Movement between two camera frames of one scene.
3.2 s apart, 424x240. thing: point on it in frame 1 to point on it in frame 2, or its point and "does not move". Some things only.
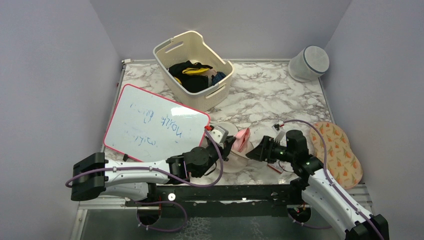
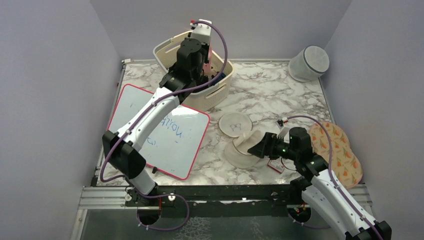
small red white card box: [276, 167] does not move
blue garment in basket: [217, 77] does not move
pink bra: [240, 143] to [207, 67]
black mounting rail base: [224, 202] does not move
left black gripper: [225, 150] to [205, 47]
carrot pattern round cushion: [343, 163] does not move
